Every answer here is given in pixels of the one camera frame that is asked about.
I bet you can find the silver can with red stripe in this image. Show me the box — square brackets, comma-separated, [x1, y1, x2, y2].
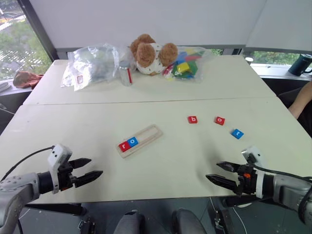
[118, 60, 134, 87]

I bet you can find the clear plastic bag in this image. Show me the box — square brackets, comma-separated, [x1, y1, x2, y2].
[60, 43, 129, 92]

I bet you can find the blue square plastic tile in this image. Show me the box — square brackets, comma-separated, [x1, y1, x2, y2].
[231, 128, 245, 140]

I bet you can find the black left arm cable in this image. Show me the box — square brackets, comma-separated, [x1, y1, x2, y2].
[0, 145, 56, 182]

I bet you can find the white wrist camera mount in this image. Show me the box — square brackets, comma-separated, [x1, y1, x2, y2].
[241, 145, 268, 199]
[47, 144, 73, 195]

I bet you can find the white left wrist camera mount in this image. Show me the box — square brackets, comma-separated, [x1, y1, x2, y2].
[47, 144, 73, 195]

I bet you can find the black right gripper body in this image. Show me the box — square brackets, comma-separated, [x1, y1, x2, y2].
[234, 164, 258, 196]

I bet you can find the dark window frame post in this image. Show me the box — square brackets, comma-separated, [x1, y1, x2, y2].
[17, 0, 59, 60]

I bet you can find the brown teddy bear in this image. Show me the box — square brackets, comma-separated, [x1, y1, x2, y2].
[129, 33, 179, 77]

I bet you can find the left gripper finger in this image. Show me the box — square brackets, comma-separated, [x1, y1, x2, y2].
[74, 170, 104, 189]
[69, 157, 92, 170]

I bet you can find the reddish crumpled cloth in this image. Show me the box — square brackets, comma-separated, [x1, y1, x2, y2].
[12, 71, 44, 89]

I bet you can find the red letter tile r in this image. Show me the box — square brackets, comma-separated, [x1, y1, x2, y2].
[118, 140, 131, 153]

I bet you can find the black table frame bar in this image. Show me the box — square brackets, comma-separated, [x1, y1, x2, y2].
[23, 203, 87, 216]

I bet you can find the dark rounded grey shape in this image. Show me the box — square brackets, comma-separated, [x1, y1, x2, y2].
[171, 208, 208, 234]
[114, 210, 146, 234]

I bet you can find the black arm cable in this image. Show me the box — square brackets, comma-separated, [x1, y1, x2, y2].
[248, 156, 312, 183]
[0, 145, 56, 182]

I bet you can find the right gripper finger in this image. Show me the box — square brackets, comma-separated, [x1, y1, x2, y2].
[215, 161, 241, 174]
[205, 174, 241, 194]

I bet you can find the blue letter tile o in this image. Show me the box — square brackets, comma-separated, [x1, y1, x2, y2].
[127, 136, 140, 148]

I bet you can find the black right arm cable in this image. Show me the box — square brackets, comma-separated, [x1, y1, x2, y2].
[248, 156, 312, 183]

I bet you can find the bag of colourful blocks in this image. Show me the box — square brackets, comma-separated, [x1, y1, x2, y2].
[160, 45, 211, 84]

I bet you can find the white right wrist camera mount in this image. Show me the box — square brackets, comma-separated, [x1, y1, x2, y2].
[241, 145, 268, 199]

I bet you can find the dark green mug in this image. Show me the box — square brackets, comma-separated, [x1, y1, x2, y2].
[288, 54, 312, 77]

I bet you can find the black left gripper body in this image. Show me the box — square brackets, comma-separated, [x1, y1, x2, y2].
[57, 160, 77, 192]

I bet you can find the wooden letter tray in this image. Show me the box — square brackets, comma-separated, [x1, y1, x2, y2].
[115, 124, 164, 159]

